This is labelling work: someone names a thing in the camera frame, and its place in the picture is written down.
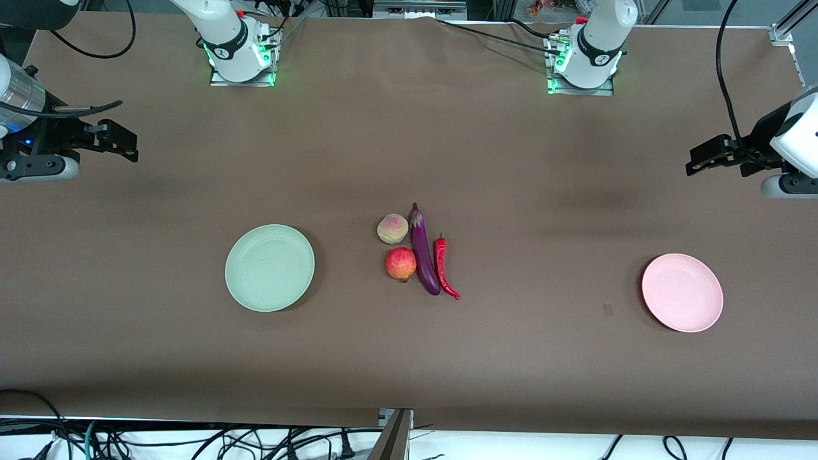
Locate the peach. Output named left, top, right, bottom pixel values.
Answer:
left=376, top=213, right=410, bottom=245

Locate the red chili pepper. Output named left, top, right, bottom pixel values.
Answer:
left=434, top=233, right=461, bottom=300

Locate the long purple eggplant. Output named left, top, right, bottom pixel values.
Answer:
left=409, top=203, right=442, bottom=296

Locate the pink plate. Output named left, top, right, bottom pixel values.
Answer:
left=642, top=253, right=724, bottom=334

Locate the pale green plate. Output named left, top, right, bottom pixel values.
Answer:
left=225, top=224, right=316, bottom=313

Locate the orange background object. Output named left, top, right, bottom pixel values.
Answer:
left=527, top=0, right=576, bottom=17

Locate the brown table cover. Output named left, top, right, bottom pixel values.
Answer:
left=0, top=11, right=818, bottom=441

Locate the red pomegranate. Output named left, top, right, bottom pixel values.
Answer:
left=385, top=247, right=417, bottom=283

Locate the grey metal device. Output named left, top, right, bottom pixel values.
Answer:
left=373, top=0, right=468, bottom=20

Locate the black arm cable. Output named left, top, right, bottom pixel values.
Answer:
left=715, top=0, right=748, bottom=151
left=0, top=0, right=137, bottom=120

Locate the aluminium frame corner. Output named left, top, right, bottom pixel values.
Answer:
left=769, top=0, right=818, bottom=47

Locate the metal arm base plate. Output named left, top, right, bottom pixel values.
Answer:
left=210, top=29, right=277, bottom=87
left=546, top=35, right=615, bottom=96

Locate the black base cable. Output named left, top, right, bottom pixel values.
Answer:
left=436, top=18, right=566, bottom=57

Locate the aluminium profile post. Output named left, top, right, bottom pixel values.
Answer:
left=367, top=408, right=414, bottom=460

